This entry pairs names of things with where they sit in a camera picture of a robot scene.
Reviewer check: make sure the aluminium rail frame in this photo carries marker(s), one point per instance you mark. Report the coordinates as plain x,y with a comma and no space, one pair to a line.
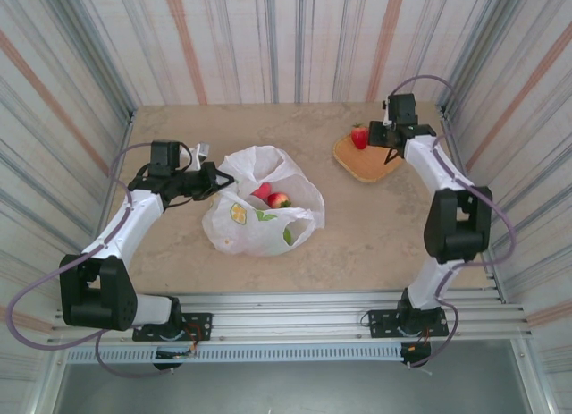
290,315

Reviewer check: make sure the red strawberry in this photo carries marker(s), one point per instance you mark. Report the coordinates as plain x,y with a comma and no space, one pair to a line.
359,137

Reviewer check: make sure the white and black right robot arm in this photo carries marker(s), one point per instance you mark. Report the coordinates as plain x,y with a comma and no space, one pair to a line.
429,163

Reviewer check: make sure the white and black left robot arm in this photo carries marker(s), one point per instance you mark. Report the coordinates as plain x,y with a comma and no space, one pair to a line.
125,226

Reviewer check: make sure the red apple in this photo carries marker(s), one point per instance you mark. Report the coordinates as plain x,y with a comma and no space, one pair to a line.
278,200

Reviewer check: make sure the woven bamboo tray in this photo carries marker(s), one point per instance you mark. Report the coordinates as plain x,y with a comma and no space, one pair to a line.
362,163

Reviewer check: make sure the small pink peach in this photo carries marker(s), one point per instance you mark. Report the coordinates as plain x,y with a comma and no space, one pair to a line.
262,190

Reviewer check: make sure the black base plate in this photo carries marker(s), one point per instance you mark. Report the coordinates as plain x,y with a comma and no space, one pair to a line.
380,324
201,324

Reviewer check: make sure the black base clamp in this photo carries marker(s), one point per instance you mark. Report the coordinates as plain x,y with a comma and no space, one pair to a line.
415,355
167,365

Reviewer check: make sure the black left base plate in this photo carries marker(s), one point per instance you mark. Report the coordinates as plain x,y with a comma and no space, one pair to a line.
201,324

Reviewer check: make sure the white printed plastic bag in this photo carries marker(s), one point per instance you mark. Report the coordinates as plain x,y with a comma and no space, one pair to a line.
250,163

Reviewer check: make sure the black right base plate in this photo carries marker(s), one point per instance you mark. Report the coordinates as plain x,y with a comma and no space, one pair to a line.
380,324

